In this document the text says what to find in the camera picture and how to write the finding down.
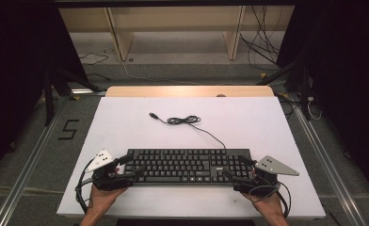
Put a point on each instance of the wooden table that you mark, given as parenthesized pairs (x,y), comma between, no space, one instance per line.
(173,91)

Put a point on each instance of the black keyboard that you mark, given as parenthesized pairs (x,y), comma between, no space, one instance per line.
(179,166)

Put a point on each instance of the black metal stand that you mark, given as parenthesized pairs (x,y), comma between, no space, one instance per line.
(48,103)
(305,94)

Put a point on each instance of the person's right hand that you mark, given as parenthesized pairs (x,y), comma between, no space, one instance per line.
(270,205)

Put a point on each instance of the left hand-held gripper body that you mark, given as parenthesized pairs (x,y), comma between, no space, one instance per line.
(105,180)

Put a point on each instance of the white foam board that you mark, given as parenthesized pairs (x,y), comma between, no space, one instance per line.
(236,125)

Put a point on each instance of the person's left hand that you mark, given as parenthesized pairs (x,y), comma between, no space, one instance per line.
(101,199)

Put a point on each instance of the black metal frame bar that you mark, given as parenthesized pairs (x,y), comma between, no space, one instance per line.
(173,3)

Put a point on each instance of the wooden shelf unit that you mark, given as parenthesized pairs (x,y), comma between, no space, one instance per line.
(173,19)

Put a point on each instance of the short aluminium rail piece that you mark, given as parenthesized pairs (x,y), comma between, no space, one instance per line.
(85,91)

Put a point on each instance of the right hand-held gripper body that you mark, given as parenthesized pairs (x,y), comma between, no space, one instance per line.
(261,185)

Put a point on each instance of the aluminium floor rail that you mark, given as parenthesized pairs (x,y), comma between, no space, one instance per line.
(25,175)
(333,175)

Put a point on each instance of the black curtain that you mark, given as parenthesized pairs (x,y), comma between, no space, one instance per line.
(345,78)
(16,78)

